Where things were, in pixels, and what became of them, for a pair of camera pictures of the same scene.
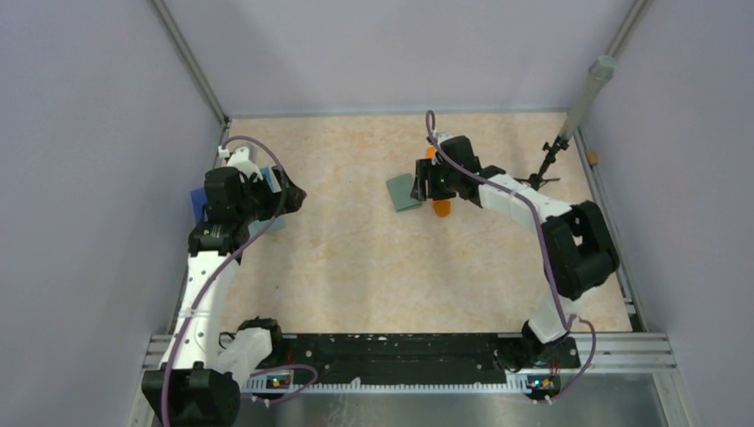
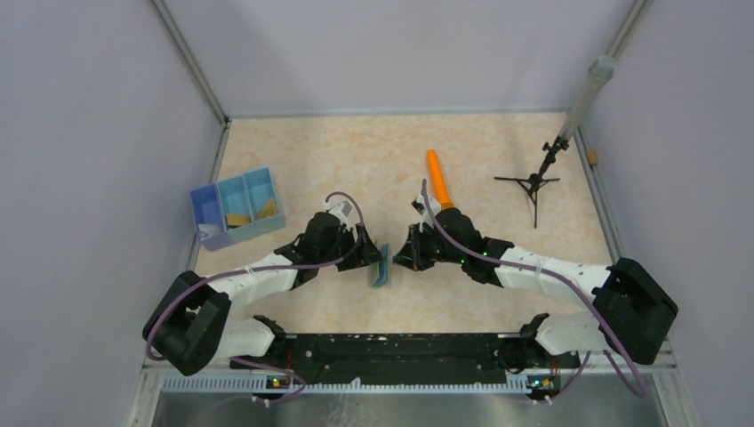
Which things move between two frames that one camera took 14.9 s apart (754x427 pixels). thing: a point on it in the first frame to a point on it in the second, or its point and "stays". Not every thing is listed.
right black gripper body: x=441 y=181 to x=433 y=249
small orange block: x=592 y=157 stays
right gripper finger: x=422 y=171 to x=408 y=258
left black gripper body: x=259 y=201 to x=343 y=245
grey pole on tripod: x=601 y=70 stays
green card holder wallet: x=399 y=189 to x=381 y=269
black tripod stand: x=536 y=180 stays
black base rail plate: x=411 y=359 stays
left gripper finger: x=294 y=197 to x=355 y=261
